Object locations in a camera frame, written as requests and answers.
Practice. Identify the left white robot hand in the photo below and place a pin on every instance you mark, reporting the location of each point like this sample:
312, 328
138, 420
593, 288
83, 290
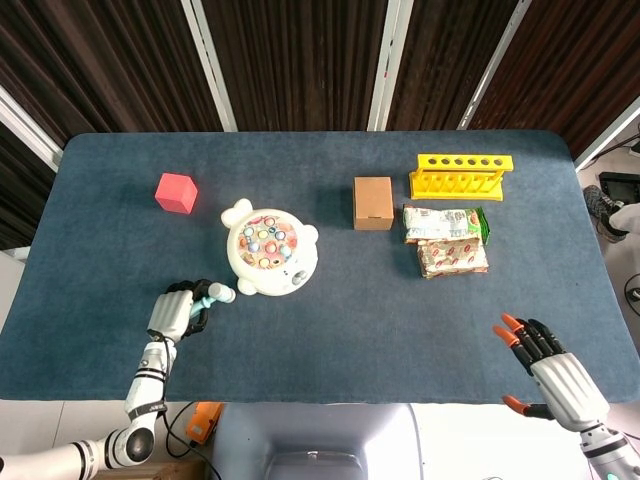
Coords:
170, 315

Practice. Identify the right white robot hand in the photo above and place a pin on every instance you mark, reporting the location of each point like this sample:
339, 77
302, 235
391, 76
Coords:
565, 385

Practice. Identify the light blue toy rod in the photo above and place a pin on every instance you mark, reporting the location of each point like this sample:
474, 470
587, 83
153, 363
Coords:
222, 292

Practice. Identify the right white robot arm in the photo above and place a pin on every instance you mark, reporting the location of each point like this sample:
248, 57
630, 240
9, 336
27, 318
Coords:
607, 455

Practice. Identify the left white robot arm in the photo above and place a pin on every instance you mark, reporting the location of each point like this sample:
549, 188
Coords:
147, 380

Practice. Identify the white plastic baby toy console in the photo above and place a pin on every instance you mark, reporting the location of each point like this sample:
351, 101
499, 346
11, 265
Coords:
295, 265

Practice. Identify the orange device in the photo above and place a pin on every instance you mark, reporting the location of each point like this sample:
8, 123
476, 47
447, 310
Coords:
205, 422

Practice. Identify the red cube block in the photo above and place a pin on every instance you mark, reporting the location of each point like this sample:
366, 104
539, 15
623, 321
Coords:
175, 192

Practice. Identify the red print snack packet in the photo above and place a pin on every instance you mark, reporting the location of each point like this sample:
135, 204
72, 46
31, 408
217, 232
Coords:
452, 257

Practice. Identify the white trouser leg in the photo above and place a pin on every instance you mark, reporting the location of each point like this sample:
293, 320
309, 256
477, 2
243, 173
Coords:
627, 217

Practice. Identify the blue table cloth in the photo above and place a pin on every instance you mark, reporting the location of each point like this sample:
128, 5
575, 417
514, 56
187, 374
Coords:
350, 325

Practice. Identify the grey patterned shoe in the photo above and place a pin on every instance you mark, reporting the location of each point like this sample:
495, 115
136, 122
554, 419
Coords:
597, 205

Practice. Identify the grey blue robot torso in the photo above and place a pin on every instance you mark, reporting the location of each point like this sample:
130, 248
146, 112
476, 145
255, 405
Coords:
315, 435

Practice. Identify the white green snack packet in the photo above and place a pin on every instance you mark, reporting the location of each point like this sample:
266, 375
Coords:
440, 225

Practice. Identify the black flat device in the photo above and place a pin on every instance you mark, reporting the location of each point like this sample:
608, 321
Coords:
620, 185

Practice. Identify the yellow test tube rack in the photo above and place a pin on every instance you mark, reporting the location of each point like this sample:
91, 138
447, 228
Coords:
455, 192

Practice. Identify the small brown cardboard box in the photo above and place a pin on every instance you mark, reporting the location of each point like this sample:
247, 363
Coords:
372, 202

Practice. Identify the white partition frame post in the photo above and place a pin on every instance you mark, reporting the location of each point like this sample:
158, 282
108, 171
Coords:
610, 137
209, 65
30, 132
495, 65
390, 65

